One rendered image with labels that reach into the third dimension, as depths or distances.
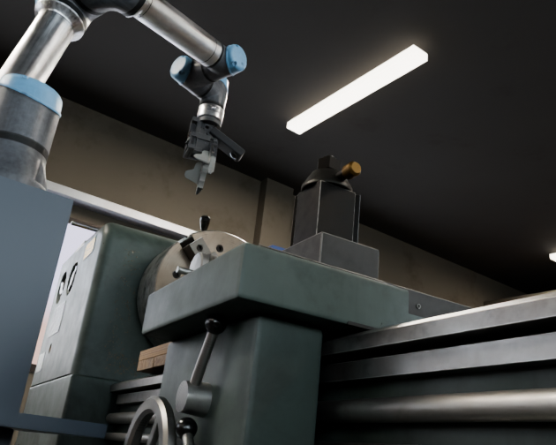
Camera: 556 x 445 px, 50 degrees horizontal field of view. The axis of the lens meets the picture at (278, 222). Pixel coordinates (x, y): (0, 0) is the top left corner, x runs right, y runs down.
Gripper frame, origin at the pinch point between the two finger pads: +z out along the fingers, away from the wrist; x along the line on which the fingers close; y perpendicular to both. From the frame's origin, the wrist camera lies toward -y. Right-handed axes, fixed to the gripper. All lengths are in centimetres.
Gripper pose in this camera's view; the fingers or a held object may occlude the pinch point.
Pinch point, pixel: (205, 185)
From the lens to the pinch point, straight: 166.6
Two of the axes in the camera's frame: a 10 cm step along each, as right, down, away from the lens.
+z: -1.1, 9.1, -3.9
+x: 3.5, -3.3, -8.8
